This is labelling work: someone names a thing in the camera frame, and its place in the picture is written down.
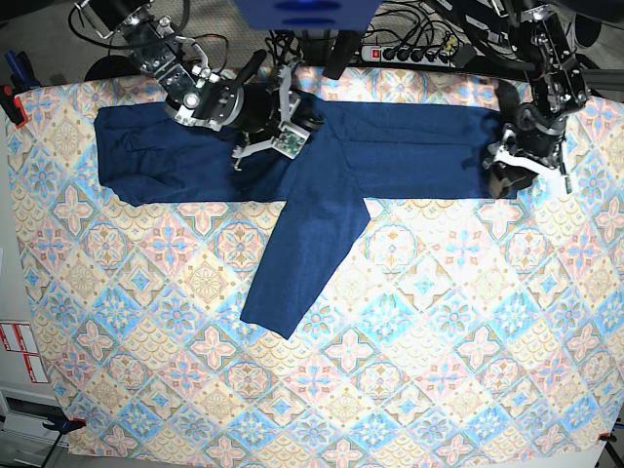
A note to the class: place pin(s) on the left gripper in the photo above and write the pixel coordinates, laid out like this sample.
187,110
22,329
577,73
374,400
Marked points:
537,137

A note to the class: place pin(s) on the black and red clamp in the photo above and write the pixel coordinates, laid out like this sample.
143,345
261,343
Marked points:
12,106

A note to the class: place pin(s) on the white power strip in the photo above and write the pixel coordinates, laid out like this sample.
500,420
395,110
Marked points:
424,55

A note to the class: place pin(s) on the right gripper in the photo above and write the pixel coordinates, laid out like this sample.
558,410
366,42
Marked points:
260,116

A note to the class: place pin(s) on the patterned tile tablecloth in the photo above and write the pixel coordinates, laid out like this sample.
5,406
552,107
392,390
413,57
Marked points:
454,334

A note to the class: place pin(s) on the blue long-sleeve T-shirt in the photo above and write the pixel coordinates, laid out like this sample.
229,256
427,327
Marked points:
363,150

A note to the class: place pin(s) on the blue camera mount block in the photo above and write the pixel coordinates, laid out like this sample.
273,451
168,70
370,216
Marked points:
307,14

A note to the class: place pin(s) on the black clamp lower right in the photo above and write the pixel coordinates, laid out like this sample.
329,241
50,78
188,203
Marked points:
608,437

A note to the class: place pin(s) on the black clamp lower left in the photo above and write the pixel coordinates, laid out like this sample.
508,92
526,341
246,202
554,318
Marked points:
63,425

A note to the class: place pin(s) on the white camera bracket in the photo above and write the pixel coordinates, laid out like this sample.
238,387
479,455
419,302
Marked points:
290,138
552,176

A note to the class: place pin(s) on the black camera pole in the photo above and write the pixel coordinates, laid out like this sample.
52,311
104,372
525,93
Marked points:
346,44

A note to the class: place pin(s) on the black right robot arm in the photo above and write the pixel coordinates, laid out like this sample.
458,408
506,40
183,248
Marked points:
197,94

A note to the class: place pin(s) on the red and white labels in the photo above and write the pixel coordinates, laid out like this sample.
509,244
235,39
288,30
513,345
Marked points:
18,338

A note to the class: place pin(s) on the black round stool base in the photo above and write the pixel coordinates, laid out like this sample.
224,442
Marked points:
110,67

